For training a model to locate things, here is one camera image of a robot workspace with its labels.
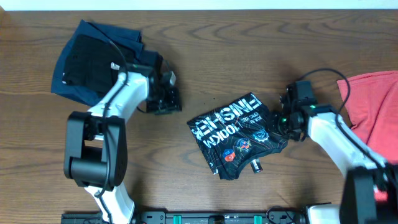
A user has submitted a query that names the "black patterned sports jersey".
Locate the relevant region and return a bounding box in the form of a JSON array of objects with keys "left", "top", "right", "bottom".
[{"left": 187, "top": 92, "right": 288, "bottom": 180}]

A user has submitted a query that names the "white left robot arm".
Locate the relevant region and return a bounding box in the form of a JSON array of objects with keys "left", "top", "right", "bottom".
[{"left": 63, "top": 64, "right": 181, "bottom": 223}]

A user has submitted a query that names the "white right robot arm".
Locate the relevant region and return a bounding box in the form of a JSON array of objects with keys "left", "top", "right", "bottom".
[{"left": 269, "top": 105, "right": 397, "bottom": 224}]

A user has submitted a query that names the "folded navy blue garment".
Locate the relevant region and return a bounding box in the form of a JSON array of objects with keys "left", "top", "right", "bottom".
[{"left": 51, "top": 20, "right": 144, "bottom": 106}]

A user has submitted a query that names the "folded black garment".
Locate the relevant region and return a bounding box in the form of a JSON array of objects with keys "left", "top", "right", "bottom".
[{"left": 63, "top": 35, "right": 136, "bottom": 96}]

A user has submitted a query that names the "red t-shirt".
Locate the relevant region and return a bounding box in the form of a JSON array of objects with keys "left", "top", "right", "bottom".
[{"left": 336, "top": 70, "right": 398, "bottom": 203}]

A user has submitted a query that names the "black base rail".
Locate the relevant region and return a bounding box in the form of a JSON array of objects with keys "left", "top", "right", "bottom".
[{"left": 60, "top": 202, "right": 336, "bottom": 224}]

